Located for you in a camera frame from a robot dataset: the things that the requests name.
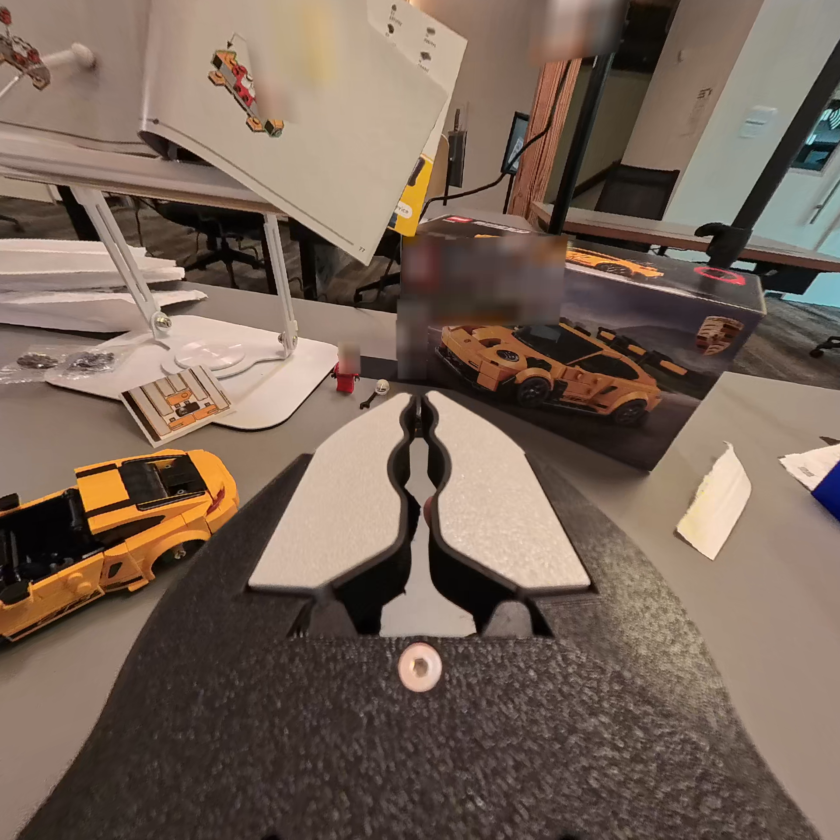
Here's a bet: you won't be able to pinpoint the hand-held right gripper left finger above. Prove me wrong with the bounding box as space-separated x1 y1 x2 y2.
248 392 422 636

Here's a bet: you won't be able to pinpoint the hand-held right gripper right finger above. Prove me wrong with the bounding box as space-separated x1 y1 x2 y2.
419 390 593 636

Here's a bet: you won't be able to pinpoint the white book stand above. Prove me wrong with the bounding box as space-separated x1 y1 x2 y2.
0 42 339 433

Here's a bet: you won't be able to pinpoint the blue plastic bin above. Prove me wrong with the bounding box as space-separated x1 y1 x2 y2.
812 459 840 524

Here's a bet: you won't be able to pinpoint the lego instruction booklet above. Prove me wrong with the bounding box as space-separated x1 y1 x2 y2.
0 0 468 266

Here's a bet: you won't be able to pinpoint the yellow lego car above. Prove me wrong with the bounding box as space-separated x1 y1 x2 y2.
0 449 240 647

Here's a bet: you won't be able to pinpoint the lego sticker sheet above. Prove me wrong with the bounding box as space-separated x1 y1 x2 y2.
120 364 236 449

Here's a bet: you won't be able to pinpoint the black lego set box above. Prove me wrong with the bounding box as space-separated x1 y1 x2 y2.
397 213 769 473

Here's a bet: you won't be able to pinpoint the torn white paper scrap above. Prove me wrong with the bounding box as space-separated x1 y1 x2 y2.
779 443 840 490
676 441 753 562

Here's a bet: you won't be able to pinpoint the clear plastic bag dark pieces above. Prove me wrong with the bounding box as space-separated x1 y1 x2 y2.
0 350 120 386

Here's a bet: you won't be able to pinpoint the black office chair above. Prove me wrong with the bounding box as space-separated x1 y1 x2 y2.
157 200 265 290

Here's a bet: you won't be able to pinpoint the yellow box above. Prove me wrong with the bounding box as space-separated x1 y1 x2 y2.
387 154 435 238

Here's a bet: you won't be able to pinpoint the wooden office desk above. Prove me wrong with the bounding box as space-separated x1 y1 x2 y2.
530 200 840 294

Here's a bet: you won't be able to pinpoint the black metal pole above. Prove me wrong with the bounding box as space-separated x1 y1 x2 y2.
696 39 840 266
548 52 618 235

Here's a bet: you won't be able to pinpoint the small wall screen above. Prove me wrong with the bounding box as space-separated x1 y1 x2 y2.
502 112 531 175

